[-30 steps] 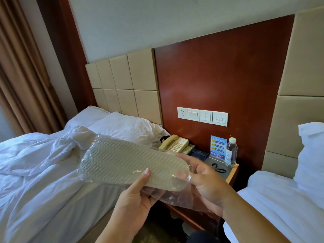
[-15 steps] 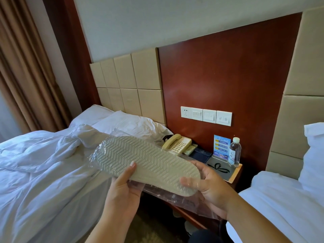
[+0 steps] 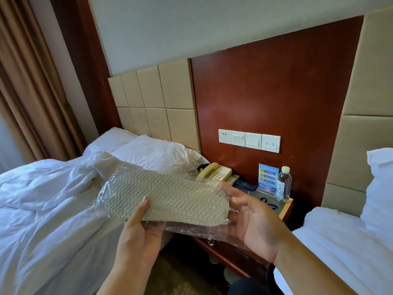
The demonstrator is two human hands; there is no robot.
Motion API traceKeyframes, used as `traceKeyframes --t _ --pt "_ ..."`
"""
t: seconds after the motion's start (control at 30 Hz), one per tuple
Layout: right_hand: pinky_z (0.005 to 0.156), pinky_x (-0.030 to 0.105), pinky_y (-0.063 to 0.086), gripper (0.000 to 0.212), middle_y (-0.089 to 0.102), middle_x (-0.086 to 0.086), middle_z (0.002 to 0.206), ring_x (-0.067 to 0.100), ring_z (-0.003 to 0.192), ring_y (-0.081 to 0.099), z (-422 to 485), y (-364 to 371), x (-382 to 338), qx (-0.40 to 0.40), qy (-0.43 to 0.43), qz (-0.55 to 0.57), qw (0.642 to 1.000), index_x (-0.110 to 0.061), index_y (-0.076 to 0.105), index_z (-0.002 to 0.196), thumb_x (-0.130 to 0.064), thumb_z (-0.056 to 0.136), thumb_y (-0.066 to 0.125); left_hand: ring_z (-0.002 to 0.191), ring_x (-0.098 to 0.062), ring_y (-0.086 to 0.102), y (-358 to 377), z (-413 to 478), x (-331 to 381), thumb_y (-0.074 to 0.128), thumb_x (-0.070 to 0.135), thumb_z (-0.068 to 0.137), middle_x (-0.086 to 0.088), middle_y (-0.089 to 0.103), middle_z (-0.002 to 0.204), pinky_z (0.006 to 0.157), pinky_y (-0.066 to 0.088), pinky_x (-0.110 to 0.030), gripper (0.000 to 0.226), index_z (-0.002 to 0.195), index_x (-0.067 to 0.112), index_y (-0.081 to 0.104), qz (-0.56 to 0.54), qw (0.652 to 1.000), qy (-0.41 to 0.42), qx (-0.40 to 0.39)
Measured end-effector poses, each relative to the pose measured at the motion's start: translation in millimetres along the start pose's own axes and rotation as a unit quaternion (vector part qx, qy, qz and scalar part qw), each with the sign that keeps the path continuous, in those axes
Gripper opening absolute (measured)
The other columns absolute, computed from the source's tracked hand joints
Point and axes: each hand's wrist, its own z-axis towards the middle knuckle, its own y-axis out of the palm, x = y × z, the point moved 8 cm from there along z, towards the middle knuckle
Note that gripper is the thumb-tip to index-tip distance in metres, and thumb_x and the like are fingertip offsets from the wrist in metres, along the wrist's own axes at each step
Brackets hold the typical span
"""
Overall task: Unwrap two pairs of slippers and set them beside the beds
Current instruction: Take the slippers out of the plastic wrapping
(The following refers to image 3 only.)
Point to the white single wall switch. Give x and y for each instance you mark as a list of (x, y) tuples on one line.
[(238, 138)]

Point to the person's right thumb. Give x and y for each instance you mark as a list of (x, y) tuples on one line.
[(238, 195)]

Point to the person's left forearm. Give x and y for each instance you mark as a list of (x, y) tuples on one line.
[(129, 281)]

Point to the white wall switch with icons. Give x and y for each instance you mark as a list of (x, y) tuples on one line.
[(270, 143)]

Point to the crumpled white duvet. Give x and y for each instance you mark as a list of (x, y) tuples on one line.
[(46, 218)]

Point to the beige padded tiled headboard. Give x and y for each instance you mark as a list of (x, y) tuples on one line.
[(159, 101)]

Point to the white pillow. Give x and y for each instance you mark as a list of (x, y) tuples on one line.
[(159, 156), (106, 141), (379, 187)]

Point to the beige padded large-panel headboard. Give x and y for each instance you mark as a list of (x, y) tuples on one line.
[(359, 125)]

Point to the person's left thumb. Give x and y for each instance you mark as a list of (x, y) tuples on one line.
[(140, 210)]

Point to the blue sign card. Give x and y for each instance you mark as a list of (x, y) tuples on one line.
[(268, 178)]

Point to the person's right hand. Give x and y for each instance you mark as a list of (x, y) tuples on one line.
[(256, 225)]

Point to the wooden nightstand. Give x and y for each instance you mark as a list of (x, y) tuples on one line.
[(245, 251)]

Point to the person's dark trouser leg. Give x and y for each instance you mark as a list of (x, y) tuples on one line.
[(248, 287)]

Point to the grey nightstand control panel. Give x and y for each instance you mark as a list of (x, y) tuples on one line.
[(270, 205)]

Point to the person's left hand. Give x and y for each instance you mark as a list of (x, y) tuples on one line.
[(138, 239)]

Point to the beige slippers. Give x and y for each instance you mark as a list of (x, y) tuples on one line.
[(172, 196)]

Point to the person's right forearm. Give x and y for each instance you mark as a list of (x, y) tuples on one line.
[(310, 270)]

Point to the white wall socket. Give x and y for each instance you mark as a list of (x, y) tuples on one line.
[(224, 136)]

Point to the dark red wooden wall panel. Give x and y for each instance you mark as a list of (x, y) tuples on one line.
[(270, 95)]

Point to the white double wall switch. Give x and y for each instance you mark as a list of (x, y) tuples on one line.
[(253, 140)]

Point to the clear plastic water bottle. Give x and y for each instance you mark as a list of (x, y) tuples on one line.
[(284, 184)]

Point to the brown curtain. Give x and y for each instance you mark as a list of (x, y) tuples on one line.
[(33, 89)]

